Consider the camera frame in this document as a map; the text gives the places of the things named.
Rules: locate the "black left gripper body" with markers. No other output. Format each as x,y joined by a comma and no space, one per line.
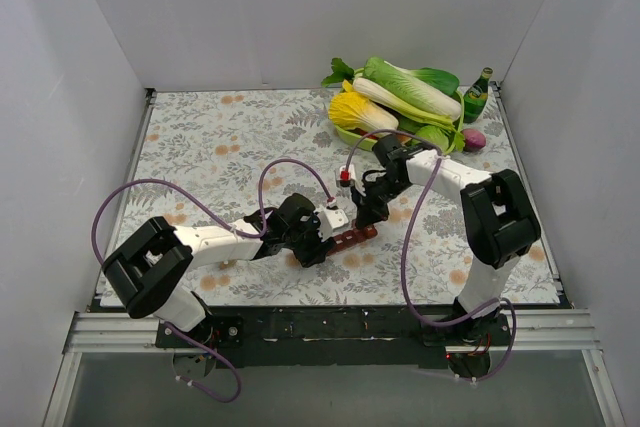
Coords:
314,248

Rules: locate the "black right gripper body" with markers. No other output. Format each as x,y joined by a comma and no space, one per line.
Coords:
373,195

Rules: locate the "dark red weekly pill organizer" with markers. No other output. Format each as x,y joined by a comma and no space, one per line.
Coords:
352,237

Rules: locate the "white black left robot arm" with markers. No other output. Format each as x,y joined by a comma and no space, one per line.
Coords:
145,271

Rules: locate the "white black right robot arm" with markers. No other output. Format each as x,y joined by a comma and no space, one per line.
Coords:
500,223

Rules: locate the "round green cabbage toy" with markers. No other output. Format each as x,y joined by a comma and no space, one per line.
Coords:
444,139

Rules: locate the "yellow napa cabbage toy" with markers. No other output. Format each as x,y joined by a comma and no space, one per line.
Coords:
351,111

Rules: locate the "floral patterned table mat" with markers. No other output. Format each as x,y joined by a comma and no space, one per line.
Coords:
207,154

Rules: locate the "purple onion toy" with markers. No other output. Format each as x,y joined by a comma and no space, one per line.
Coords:
474,140

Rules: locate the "green napa cabbage toy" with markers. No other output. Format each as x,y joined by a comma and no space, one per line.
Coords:
411,90

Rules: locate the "dark green leafy vegetable toy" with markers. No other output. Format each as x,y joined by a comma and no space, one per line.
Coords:
442,80

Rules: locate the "green glass bottle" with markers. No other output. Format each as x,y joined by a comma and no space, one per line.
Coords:
476,96

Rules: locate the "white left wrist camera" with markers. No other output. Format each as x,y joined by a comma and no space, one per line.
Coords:
331,217

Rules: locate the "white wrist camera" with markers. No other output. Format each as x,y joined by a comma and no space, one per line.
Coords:
346,176
331,217

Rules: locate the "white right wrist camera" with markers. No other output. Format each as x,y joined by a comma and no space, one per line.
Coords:
346,176

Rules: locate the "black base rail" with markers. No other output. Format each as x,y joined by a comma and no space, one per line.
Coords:
335,335

